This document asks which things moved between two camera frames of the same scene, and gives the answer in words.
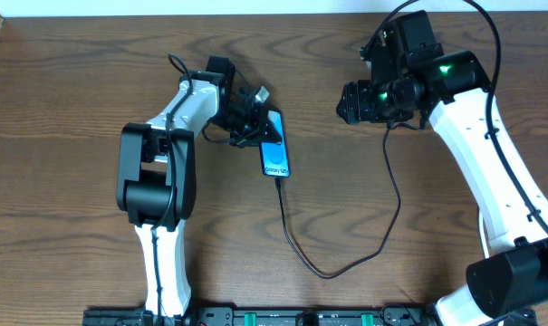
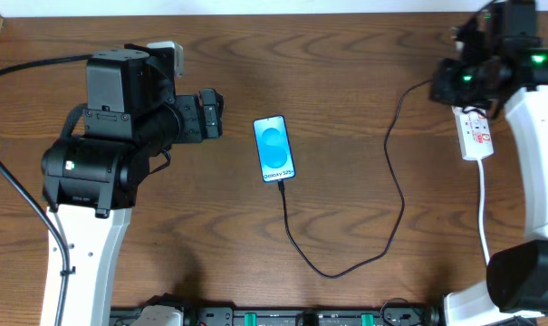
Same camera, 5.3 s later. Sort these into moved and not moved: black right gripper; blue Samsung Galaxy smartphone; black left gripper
Moved: black right gripper; black left gripper
Not moved: blue Samsung Galaxy smartphone
